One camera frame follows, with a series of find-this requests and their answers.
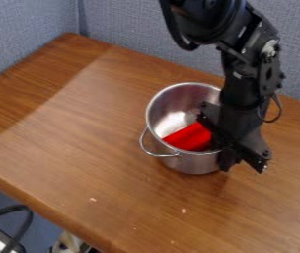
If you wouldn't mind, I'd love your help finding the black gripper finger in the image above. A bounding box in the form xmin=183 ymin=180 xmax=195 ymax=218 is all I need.
xmin=219 ymin=147 xmax=242 ymax=172

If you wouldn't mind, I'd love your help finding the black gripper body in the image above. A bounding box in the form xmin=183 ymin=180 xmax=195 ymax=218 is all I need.
xmin=197 ymin=102 xmax=271 ymax=174

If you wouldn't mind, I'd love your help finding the red block object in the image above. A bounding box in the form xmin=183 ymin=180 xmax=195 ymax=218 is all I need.
xmin=161 ymin=122 xmax=212 ymax=151

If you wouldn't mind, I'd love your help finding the stainless steel pot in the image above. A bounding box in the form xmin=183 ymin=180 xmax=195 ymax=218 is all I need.
xmin=140 ymin=82 xmax=220 ymax=175

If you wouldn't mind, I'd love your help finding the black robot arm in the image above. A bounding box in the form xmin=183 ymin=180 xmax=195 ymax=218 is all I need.
xmin=157 ymin=0 xmax=286 ymax=173

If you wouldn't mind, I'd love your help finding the white object under table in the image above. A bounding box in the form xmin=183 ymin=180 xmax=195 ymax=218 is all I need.
xmin=49 ymin=230 xmax=97 ymax=253

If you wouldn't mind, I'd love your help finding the black cable under table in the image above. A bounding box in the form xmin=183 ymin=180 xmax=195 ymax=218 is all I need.
xmin=0 ymin=204 xmax=34 ymax=253

